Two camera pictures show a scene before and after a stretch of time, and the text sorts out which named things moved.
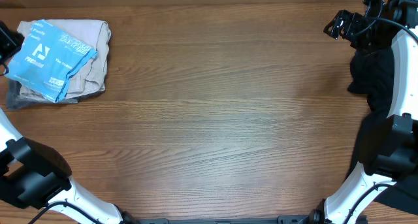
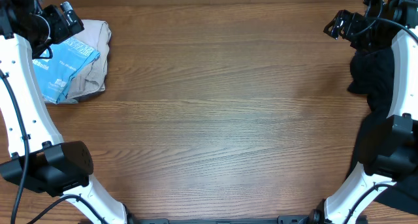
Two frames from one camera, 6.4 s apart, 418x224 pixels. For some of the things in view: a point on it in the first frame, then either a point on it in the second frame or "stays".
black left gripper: (12, 46) to (63, 31)
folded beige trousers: (90, 78) stays
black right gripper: (352, 20) stays
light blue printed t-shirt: (46, 58) stays
